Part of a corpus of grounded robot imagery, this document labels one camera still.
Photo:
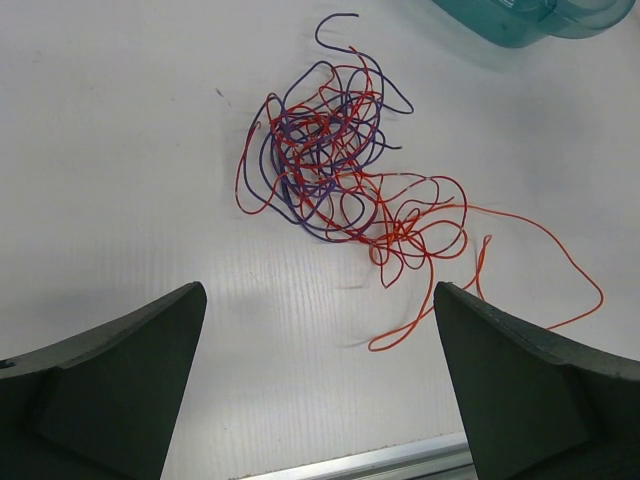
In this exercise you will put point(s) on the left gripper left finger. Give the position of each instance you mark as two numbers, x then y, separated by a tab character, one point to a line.
102	404

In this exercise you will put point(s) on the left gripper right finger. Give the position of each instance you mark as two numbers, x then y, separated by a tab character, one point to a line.
535	404

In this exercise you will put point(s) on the red purple wire ball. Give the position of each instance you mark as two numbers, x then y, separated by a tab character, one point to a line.
312	156

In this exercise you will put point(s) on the teal transparent plastic tray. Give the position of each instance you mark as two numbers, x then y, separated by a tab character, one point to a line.
518	24

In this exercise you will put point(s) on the aluminium mounting rail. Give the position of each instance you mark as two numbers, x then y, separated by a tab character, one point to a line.
442	457

